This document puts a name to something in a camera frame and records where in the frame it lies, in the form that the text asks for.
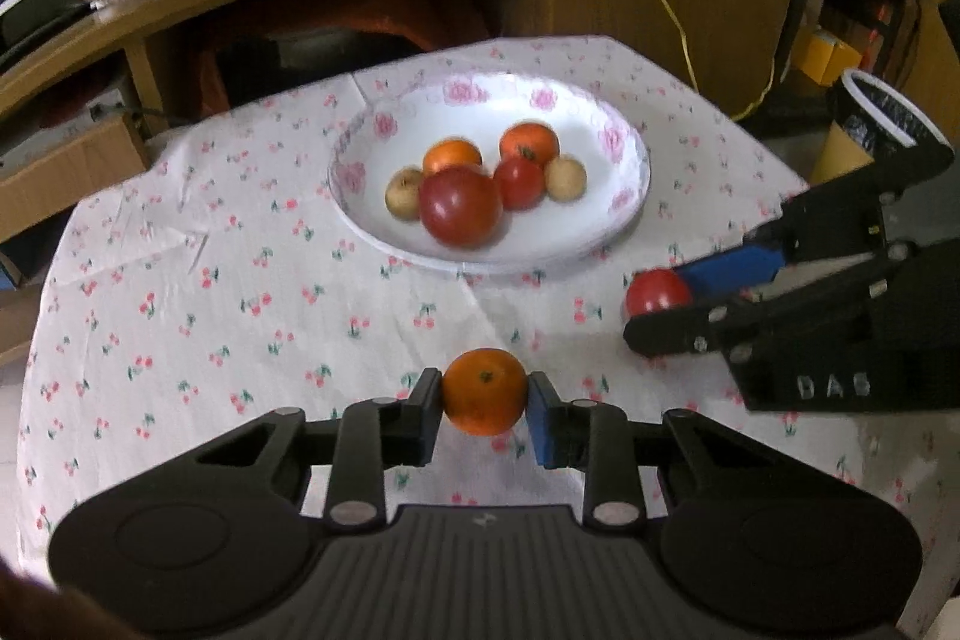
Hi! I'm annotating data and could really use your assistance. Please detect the cherry print tablecloth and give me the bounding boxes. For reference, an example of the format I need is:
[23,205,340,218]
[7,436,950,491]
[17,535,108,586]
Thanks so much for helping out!
[15,35,938,585]

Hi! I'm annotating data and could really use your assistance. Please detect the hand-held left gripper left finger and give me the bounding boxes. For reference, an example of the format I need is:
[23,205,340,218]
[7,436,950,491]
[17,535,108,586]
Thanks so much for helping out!
[195,368,443,528]

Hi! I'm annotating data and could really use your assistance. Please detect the yellow cable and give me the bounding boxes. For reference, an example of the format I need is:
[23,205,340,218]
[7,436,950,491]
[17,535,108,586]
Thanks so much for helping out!
[313,0,775,121]

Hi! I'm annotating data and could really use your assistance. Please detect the white bin with black bag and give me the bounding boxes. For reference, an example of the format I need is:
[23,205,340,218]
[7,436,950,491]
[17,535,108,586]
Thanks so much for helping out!
[828,68,950,163]

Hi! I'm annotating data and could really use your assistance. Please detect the small mandarin orange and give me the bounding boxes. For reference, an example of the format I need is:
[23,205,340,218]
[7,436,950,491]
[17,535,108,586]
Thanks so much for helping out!
[422,137,483,176]

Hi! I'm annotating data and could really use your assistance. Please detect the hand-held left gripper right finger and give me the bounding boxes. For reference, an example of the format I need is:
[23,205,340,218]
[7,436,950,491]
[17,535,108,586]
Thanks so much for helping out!
[527,372,751,528]

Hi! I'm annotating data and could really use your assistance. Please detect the large dark red tomato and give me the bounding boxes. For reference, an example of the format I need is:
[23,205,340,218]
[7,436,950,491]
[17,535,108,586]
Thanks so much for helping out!
[418,166,503,250]

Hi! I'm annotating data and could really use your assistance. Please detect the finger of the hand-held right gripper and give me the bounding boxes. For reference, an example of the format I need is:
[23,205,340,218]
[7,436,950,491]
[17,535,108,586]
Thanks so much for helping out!
[622,248,922,359]
[673,143,955,305]

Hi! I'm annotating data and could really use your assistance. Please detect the white floral rimmed plate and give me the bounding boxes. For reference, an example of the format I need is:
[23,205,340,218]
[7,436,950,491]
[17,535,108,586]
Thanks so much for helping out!
[328,72,652,276]

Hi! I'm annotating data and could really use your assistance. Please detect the small brown kiwi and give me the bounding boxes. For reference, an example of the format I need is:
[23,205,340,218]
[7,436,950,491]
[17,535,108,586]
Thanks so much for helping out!
[544,156,587,202]

